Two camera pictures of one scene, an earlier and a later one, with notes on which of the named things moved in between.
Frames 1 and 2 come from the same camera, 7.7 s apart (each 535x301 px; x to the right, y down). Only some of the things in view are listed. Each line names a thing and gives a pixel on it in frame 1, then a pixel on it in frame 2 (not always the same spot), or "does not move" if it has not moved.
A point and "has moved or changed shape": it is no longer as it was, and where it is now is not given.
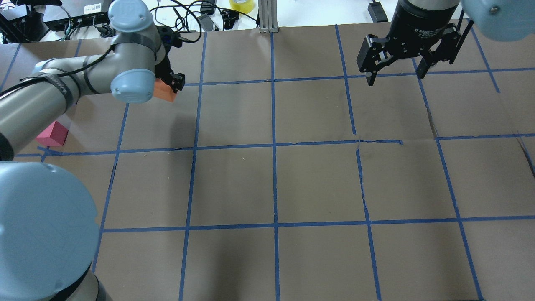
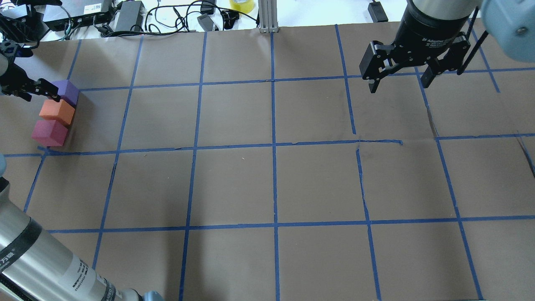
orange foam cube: [163, 91] has moved or changed shape
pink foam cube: [55, 135] does not move
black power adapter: [206, 22] does not move
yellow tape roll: [245, 6] does not move
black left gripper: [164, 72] to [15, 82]
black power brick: [377, 12] does not move
